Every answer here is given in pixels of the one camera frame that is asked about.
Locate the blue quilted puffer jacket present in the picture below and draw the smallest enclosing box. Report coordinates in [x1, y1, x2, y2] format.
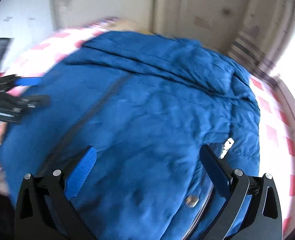
[0, 31, 260, 239]

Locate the pink checkered bed quilt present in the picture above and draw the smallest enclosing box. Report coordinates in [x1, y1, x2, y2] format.
[0, 18, 295, 236]

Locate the white wardrobe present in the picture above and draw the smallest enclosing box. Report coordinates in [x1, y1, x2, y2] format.
[0, 0, 56, 62]

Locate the cream floral pillow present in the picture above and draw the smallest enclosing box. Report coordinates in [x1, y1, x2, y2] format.
[106, 20, 143, 33]

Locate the white wooden headboard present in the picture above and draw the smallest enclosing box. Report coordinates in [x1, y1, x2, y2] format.
[53, 0, 157, 31]

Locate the sailboat print curtain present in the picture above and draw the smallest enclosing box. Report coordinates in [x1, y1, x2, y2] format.
[227, 0, 295, 84]

